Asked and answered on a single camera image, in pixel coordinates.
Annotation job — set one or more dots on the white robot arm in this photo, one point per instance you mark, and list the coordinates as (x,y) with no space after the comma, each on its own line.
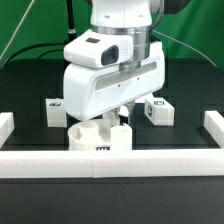
(126,17)

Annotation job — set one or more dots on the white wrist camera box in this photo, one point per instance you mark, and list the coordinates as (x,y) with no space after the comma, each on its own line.
(95,50)

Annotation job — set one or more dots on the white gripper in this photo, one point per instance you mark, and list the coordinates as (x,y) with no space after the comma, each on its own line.
(91,92)

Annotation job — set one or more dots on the white round stool seat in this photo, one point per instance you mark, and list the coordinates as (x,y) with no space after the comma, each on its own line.
(99,135)

